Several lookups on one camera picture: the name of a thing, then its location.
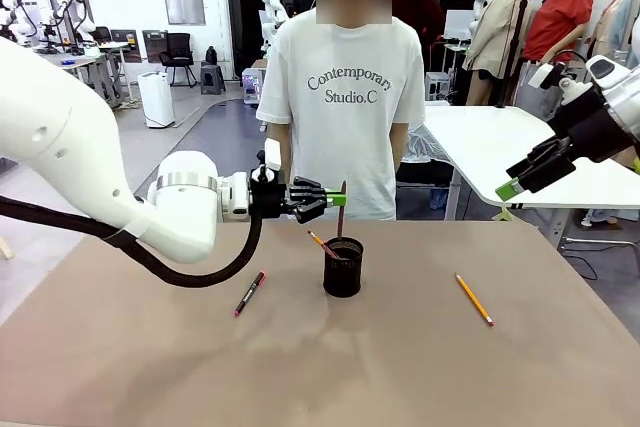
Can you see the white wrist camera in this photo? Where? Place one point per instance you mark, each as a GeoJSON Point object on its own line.
{"type": "Point", "coordinates": [272, 154]}
{"type": "Point", "coordinates": [545, 74]}

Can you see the computer case with coloured lights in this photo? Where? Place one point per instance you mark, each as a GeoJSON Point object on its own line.
{"type": "Point", "coordinates": [250, 87]}

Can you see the clear plastic sheet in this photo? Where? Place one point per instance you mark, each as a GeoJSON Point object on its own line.
{"type": "Point", "coordinates": [430, 144]}

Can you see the white board on stand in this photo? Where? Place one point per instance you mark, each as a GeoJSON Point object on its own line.
{"type": "Point", "coordinates": [460, 24]}

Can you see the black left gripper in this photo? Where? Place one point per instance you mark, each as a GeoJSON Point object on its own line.
{"type": "Point", "coordinates": [267, 199]}

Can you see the person in white t-shirt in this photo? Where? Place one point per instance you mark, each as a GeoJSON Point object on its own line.
{"type": "Point", "coordinates": [345, 147]}

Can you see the yellow pencil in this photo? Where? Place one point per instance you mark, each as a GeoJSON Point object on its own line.
{"type": "Point", "coordinates": [474, 300]}
{"type": "Point", "coordinates": [316, 238]}

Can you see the large white table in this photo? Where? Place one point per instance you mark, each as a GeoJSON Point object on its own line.
{"type": "Point", "coordinates": [480, 157]}

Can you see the grey step stool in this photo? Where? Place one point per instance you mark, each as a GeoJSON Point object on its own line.
{"type": "Point", "coordinates": [212, 78]}

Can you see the mannequin in beige coat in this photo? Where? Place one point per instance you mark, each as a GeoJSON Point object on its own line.
{"type": "Point", "coordinates": [495, 32]}

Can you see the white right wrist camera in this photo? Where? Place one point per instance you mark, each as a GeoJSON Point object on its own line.
{"type": "Point", "coordinates": [545, 74]}

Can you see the black tripod pole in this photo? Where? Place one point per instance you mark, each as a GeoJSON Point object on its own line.
{"type": "Point", "coordinates": [515, 47]}

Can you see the person's left forearm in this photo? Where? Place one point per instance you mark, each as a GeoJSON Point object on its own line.
{"type": "Point", "coordinates": [398, 147]}

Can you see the small black bag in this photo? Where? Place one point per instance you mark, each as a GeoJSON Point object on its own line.
{"type": "Point", "coordinates": [211, 55]}

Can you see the red and black marker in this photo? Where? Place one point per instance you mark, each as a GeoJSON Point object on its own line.
{"type": "Point", "coordinates": [248, 294]}

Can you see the person's right forearm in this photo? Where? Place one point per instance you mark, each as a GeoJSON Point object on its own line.
{"type": "Point", "coordinates": [286, 149]}

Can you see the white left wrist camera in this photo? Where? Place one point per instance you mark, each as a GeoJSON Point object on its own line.
{"type": "Point", "coordinates": [272, 154]}

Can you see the black mesh pen holder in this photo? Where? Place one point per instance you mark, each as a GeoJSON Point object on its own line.
{"type": "Point", "coordinates": [342, 277]}

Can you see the mannequin in dark red coat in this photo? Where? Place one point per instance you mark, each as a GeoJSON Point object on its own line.
{"type": "Point", "coordinates": [420, 7]}

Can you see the mannequin with bucket hat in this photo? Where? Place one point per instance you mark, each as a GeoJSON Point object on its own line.
{"type": "Point", "coordinates": [612, 22]}

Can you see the white air purifier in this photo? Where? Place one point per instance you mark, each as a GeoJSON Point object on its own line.
{"type": "Point", "coordinates": [156, 99]}

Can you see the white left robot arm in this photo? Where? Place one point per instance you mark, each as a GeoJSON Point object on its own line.
{"type": "Point", "coordinates": [50, 137]}

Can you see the mauve pencil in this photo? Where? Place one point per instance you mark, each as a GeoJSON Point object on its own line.
{"type": "Point", "coordinates": [340, 222]}

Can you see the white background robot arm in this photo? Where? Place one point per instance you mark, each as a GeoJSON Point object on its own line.
{"type": "Point", "coordinates": [272, 7]}

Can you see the desk with white legs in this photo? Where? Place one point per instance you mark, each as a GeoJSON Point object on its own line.
{"type": "Point", "coordinates": [80, 63]}

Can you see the white crate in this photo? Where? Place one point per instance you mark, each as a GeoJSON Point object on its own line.
{"type": "Point", "coordinates": [437, 86]}

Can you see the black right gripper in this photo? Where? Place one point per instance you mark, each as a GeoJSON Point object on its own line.
{"type": "Point", "coordinates": [595, 127]}

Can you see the grey cabinet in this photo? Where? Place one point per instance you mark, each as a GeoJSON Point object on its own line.
{"type": "Point", "coordinates": [122, 44]}
{"type": "Point", "coordinates": [154, 47]}

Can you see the grey background desk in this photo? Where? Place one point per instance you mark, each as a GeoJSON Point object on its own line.
{"type": "Point", "coordinates": [117, 47]}

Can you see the black office chair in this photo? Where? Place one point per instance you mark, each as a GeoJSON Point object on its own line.
{"type": "Point", "coordinates": [177, 54]}

